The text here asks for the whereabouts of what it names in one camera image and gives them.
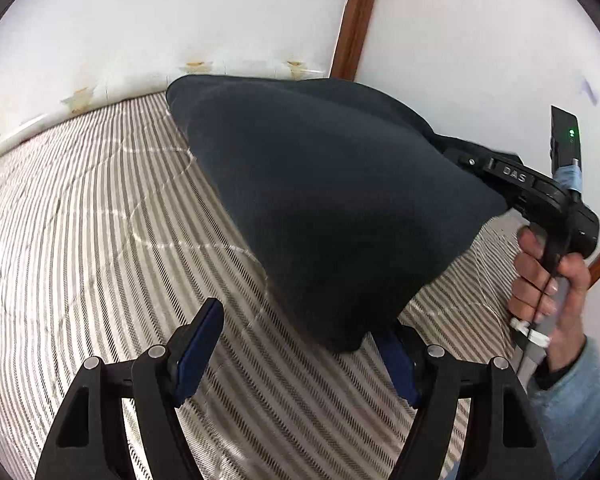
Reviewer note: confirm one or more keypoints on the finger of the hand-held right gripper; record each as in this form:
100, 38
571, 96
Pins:
505, 172

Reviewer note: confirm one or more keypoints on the striped beige mattress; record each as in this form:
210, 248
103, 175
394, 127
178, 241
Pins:
80, 235

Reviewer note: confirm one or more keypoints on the person's right forearm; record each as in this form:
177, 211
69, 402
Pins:
580, 410

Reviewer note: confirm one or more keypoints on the person's right hand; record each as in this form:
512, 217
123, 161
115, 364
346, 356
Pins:
535, 280

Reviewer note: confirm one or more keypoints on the black sweatshirt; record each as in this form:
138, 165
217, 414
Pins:
320, 185

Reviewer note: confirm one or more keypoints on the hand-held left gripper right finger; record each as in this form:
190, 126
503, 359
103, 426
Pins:
402, 370

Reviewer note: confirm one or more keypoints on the brown wooden door frame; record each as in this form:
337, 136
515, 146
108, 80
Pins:
355, 15

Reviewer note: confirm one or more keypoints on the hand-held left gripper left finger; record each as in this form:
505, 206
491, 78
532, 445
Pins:
200, 355

